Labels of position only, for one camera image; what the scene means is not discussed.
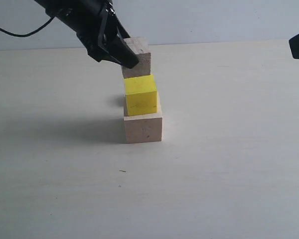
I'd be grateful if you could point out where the medium wooden cube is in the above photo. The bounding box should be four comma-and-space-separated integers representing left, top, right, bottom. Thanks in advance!
122, 37, 151, 79

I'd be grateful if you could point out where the large light wooden cube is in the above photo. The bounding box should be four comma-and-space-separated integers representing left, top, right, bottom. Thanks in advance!
124, 94, 163, 143

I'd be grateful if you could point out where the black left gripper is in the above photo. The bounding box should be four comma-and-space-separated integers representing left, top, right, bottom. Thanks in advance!
36, 0, 139, 69

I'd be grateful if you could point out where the yellow cube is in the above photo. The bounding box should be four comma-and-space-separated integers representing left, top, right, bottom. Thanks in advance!
124, 74, 158, 116

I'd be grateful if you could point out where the thin black left cable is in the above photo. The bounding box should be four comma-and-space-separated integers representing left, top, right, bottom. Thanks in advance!
0, 17, 54, 38

